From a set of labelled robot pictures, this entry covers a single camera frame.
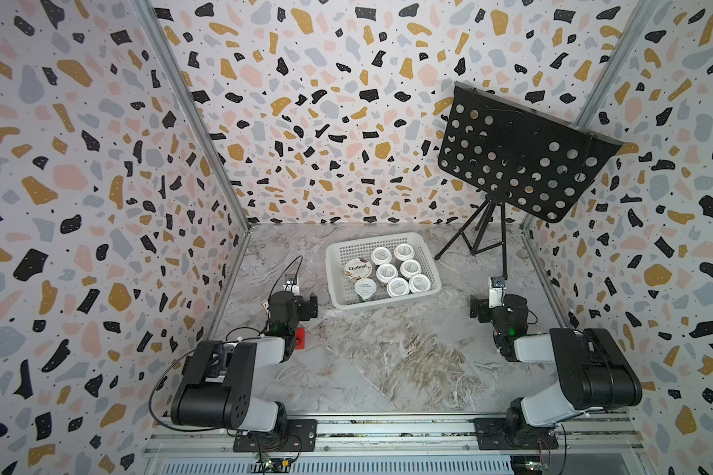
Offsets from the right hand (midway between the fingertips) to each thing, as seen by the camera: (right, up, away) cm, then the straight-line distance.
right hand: (490, 294), depth 95 cm
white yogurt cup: (-35, +12, +8) cm, 38 cm away
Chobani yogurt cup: (-43, +8, +6) cm, 44 cm away
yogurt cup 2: (-25, +8, +5) cm, 27 cm away
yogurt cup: (-27, +14, +10) cm, 32 cm away
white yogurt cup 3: (-30, +2, 0) cm, 30 cm away
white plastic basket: (-48, 0, +6) cm, 49 cm away
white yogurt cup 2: (-33, +7, +3) cm, 34 cm away
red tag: (-60, -13, -4) cm, 62 cm away
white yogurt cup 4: (-23, +4, 0) cm, 23 cm away
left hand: (-61, +1, -2) cm, 61 cm away
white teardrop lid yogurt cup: (-40, +2, 0) cm, 40 cm away
